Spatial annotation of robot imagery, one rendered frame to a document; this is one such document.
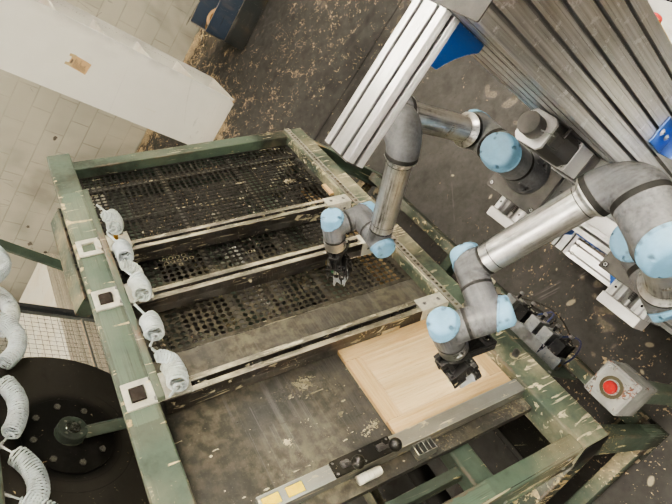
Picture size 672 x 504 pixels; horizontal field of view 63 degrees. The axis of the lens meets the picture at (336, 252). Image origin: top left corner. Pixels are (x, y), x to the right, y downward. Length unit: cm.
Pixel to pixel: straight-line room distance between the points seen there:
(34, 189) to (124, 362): 540
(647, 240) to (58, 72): 458
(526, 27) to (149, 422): 135
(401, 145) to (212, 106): 409
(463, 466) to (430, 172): 214
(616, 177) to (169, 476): 126
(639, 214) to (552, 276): 189
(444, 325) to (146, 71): 430
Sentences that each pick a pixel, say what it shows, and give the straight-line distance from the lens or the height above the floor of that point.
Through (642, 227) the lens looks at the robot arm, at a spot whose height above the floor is 167.
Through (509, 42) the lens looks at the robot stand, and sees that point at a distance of 107.
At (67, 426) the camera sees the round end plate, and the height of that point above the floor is 187.
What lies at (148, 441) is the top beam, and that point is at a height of 192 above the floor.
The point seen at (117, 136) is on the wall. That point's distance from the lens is 696.
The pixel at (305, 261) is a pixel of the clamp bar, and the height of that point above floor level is 125.
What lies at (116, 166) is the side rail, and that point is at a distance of 291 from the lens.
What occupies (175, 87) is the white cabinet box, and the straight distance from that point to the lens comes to 532.
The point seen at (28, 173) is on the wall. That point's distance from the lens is 703.
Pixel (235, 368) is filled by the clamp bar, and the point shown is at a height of 163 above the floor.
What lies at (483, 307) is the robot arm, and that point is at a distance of 128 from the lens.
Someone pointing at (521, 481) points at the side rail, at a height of 113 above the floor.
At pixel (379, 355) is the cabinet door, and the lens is 198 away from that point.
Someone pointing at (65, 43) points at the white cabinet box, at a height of 151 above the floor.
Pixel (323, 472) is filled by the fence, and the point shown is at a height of 154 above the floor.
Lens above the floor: 273
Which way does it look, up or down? 44 degrees down
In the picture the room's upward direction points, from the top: 72 degrees counter-clockwise
